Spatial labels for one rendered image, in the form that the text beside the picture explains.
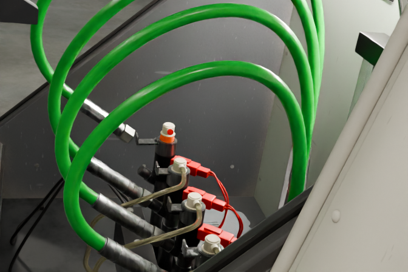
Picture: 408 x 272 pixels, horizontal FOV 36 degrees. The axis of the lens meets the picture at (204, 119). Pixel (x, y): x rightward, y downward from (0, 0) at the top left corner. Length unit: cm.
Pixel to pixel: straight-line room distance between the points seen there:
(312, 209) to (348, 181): 5
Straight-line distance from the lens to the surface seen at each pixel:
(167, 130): 83
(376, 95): 47
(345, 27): 99
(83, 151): 56
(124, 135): 83
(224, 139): 124
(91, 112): 81
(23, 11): 21
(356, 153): 47
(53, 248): 112
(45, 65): 79
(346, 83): 98
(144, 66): 114
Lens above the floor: 150
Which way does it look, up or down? 24 degrees down
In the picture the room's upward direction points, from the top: 9 degrees clockwise
